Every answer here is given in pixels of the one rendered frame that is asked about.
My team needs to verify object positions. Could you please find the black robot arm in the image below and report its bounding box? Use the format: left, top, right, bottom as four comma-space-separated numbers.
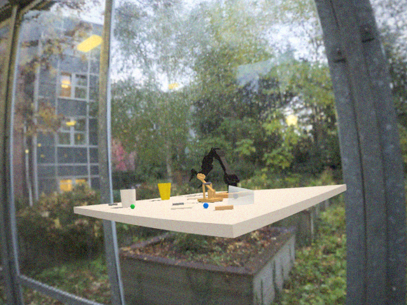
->
202, 147, 239, 190

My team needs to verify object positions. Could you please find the yellow cup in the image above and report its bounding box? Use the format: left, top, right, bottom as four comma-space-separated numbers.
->
158, 183, 171, 200

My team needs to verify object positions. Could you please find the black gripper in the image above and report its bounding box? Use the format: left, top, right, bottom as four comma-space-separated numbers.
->
190, 168, 209, 182

